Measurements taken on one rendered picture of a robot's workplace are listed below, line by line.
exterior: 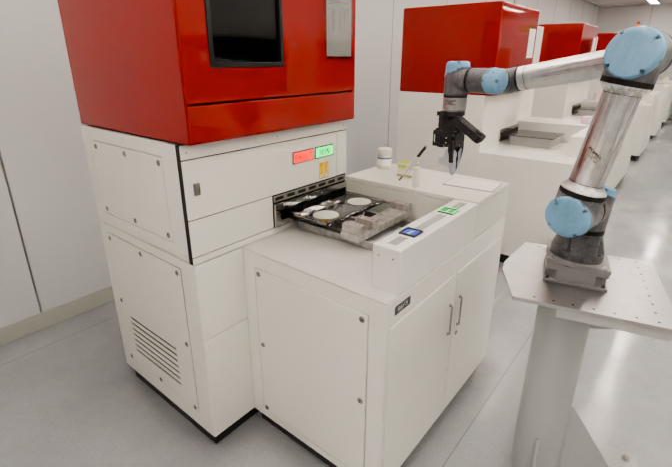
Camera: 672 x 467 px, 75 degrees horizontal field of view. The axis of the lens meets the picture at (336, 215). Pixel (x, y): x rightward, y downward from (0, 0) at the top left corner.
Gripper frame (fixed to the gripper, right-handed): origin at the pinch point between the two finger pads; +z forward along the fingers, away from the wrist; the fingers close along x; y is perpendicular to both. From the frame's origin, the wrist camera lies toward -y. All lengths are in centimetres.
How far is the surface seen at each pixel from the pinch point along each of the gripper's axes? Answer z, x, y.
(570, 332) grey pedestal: 45, 0, -43
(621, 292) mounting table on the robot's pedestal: 29, -3, -54
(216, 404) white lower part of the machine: 88, 64, 59
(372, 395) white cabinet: 62, 46, 0
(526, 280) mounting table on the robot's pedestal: 28.7, 6.6, -29.7
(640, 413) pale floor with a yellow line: 111, -64, -68
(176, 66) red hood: -34, 66, 56
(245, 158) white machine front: -4, 41, 59
